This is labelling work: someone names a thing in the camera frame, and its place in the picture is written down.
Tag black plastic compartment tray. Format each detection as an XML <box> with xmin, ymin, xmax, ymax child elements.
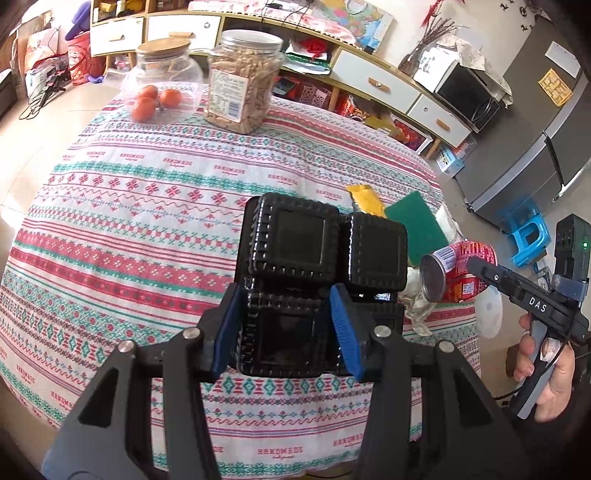
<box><xmin>235</xmin><ymin>193</ymin><xmax>410</xmax><ymax>377</ymax></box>

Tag white wrapper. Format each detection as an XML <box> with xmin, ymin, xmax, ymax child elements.
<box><xmin>401</xmin><ymin>265</ymin><xmax>445</xmax><ymax>337</ymax></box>

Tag red and black box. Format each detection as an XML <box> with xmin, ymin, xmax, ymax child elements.
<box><xmin>271</xmin><ymin>76</ymin><xmax>297</xmax><ymax>100</ymax></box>

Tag red snack packets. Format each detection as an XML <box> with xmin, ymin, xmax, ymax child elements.
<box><xmin>334</xmin><ymin>94</ymin><xmax>371</xmax><ymax>121</ymax></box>

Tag glass jar with wooden lid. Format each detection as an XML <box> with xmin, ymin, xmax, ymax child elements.
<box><xmin>121</xmin><ymin>38</ymin><xmax>205</xmax><ymax>124</ymax></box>

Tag long wooden cabinet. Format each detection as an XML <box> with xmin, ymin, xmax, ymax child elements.
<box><xmin>89</xmin><ymin>0</ymin><xmax>477</xmax><ymax>160</ymax></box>

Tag colourful map poster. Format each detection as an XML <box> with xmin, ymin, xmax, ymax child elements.
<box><xmin>314</xmin><ymin>0</ymin><xmax>396</xmax><ymax>52</ymax></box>

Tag yellow snack wrapper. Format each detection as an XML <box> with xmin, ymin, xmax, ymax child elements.
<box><xmin>346</xmin><ymin>184</ymin><xmax>387</xmax><ymax>217</ymax></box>

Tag vase with dry branches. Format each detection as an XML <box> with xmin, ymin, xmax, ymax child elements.
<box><xmin>398</xmin><ymin>17</ymin><xmax>467</xmax><ymax>78</ymax></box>

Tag clear plastic snack jar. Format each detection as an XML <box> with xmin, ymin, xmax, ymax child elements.
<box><xmin>203</xmin><ymin>30</ymin><xmax>285</xmax><ymax>136</ymax></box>

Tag white paper sheet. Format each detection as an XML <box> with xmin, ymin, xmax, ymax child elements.
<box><xmin>544</xmin><ymin>41</ymin><xmax>582</xmax><ymax>79</ymax></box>

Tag grey refrigerator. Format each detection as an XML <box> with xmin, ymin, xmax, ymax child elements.
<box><xmin>454</xmin><ymin>18</ymin><xmax>591</xmax><ymax>232</ymax></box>

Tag red patterned box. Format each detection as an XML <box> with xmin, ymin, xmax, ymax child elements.
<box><xmin>295</xmin><ymin>78</ymin><xmax>334</xmax><ymax>110</ymax></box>

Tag person's right forearm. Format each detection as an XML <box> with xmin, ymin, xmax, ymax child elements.
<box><xmin>503</xmin><ymin>401</ymin><xmax>591</xmax><ymax>480</ymax></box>

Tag patterned tablecloth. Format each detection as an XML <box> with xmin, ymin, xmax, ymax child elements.
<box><xmin>0</xmin><ymin>85</ymin><xmax>482</xmax><ymax>475</ymax></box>

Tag green scouring sponge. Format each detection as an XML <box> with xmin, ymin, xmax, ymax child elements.
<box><xmin>384</xmin><ymin>191</ymin><xmax>450</xmax><ymax>267</ymax></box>

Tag red drink can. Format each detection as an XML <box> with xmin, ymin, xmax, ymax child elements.
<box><xmin>419</xmin><ymin>240</ymin><xmax>498</xmax><ymax>304</ymax></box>

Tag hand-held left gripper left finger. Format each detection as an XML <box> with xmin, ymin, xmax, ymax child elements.
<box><xmin>41</xmin><ymin>281</ymin><xmax>249</xmax><ymax>480</ymax></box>

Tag white plastic bag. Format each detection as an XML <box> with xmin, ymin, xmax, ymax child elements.
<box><xmin>475</xmin><ymin>288</ymin><xmax>503</xmax><ymax>345</ymax></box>

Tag flat red gift box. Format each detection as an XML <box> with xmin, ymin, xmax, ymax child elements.
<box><xmin>392</xmin><ymin>117</ymin><xmax>435</xmax><ymax>156</ymax></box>

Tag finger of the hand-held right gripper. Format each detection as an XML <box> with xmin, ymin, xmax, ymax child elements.
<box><xmin>466</xmin><ymin>257</ymin><xmax>529</xmax><ymax>302</ymax></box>

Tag blue plastic stool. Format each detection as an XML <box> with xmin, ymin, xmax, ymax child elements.
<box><xmin>496</xmin><ymin>202</ymin><xmax>553</xmax><ymax>269</ymax></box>

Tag yellow paper note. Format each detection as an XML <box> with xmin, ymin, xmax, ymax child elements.
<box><xmin>537</xmin><ymin>68</ymin><xmax>574</xmax><ymax>107</ymax></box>

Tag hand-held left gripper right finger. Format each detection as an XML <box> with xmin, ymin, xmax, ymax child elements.
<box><xmin>329</xmin><ymin>282</ymin><xmax>532</xmax><ymax>480</ymax></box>

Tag black microwave oven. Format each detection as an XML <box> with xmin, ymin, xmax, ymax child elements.
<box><xmin>434</xmin><ymin>60</ymin><xmax>502</xmax><ymax>134</ymax></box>

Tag small blue white box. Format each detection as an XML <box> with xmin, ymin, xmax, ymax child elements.
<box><xmin>436</xmin><ymin>142</ymin><xmax>468</xmax><ymax>179</ymax></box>

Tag white cabinet drawer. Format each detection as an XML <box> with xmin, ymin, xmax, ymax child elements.
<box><xmin>407</xmin><ymin>95</ymin><xmax>472</xmax><ymax>149</ymax></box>
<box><xmin>331</xmin><ymin>48</ymin><xmax>421</xmax><ymax>110</ymax></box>
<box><xmin>90</xmin><ymin>17</ymin><xmax>145</xmax><ymax>57</ymax></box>
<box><xmin>147</xmin><ymin>15</ymin><xmax>222</xmax><ymax>52</ymax></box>

